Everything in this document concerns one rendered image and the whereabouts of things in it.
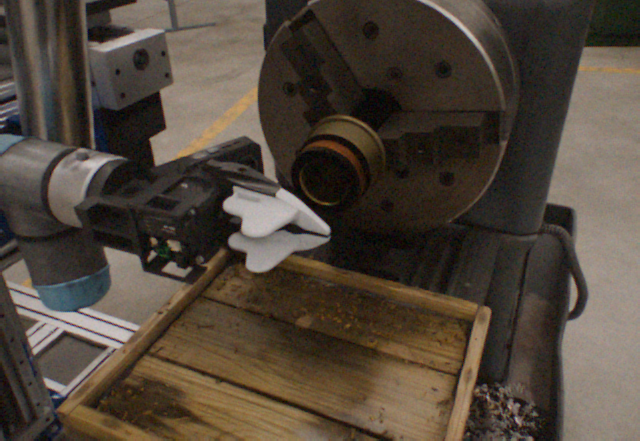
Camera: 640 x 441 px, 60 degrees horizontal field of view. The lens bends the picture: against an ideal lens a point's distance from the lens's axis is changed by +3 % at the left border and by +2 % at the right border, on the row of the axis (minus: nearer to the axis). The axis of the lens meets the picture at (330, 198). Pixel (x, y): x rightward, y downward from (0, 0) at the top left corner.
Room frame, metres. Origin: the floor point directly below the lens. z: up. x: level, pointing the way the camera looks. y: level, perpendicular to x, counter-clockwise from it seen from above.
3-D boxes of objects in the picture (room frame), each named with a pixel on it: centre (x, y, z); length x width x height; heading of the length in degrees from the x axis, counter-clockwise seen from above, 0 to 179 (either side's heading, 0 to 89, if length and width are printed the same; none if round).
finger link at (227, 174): (0.41, 0.08, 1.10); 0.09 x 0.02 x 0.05; 67
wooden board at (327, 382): (0.41, 0.03, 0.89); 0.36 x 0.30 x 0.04; 67
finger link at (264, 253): (0.38, 0.05, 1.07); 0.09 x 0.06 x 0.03; 67
